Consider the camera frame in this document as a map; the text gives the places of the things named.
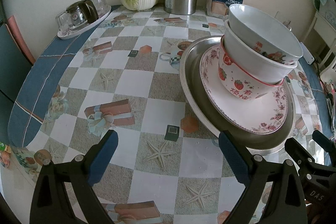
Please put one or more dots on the white side shelf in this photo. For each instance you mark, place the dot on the white side shelf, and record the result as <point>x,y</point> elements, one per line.
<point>320,38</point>

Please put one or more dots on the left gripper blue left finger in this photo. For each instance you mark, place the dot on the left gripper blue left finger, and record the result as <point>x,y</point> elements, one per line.
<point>50,202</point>

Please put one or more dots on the white tray with glasses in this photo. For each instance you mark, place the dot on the white tray with glasses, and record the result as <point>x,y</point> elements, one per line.
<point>80,17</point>

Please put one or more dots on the stainless steel round tray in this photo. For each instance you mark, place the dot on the stainless steel round tray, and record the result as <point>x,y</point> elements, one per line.
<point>196,96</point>

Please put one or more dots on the checkered tablecloth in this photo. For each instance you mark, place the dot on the checkered tablecloth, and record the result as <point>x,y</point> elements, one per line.
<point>164,155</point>

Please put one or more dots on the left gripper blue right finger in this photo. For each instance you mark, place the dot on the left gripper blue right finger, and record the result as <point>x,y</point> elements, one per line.
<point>286,202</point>

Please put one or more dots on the small white bowl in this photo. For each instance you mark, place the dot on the small white bowl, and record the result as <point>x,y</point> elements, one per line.
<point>260,67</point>

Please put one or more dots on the colourful items pile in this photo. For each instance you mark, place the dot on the colourful items pile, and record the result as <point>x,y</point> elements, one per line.
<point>330,99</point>

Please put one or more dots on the white power strip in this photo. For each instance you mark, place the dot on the white power strip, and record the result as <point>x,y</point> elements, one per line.
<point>306,54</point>

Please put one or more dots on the large white bowl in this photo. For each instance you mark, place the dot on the large white bowl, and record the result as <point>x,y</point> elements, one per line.
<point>264,34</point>

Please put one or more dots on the clear glass mug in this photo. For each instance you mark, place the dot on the clear glass mug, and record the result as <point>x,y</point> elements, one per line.
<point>281,18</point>

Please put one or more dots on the floral round plate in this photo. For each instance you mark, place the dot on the floral round plate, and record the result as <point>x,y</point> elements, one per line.
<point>264,115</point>

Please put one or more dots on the strawberry red-rimmed bowl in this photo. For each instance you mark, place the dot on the strawberry red-rimmed bowl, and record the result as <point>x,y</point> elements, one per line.
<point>238,81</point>

